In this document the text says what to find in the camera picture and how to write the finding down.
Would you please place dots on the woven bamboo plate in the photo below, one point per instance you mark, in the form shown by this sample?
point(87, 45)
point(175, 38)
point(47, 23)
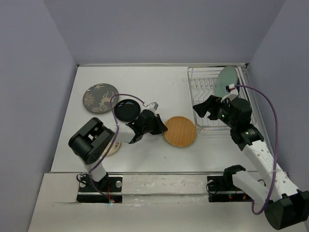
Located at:
point(181, 131)

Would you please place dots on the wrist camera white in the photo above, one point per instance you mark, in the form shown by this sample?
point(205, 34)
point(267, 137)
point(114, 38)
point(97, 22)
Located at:
point(152, 107)
point(232, 93)

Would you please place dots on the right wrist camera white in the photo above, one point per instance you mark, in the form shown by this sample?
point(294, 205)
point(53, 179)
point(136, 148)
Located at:
point(232, 93)

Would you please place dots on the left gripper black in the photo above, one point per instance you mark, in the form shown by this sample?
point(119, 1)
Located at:
point(160, 127)

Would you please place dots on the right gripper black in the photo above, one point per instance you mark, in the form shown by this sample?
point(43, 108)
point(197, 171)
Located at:
point(214, 104)

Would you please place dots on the dark blue leaf dish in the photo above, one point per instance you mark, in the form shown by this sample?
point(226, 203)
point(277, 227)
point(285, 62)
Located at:
point(237, 86)

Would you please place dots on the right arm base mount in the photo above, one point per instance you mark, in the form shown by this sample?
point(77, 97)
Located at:
point(219, 192)

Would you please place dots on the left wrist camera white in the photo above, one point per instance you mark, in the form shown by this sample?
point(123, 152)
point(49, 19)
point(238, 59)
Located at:
point(152, 107)

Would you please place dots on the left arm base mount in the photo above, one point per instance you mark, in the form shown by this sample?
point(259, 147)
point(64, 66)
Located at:
point(108, 190)

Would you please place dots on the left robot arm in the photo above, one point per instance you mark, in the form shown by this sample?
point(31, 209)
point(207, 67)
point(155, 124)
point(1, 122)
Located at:
point(94, 140)

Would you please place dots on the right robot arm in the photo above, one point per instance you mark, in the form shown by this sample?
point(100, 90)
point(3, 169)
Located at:
point(282, 202)

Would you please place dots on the black glossy plate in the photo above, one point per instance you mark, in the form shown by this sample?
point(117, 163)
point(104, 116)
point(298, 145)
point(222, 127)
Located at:
point(127, 110)

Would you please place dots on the cream plate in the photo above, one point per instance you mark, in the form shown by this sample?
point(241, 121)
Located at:
point(115, 147)

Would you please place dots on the teal flower plate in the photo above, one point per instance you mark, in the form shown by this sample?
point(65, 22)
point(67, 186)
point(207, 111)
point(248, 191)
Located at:
point(227, 76)

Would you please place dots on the grey deer pattern plate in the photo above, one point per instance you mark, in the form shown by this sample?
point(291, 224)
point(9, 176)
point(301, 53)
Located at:
point(99, 98)

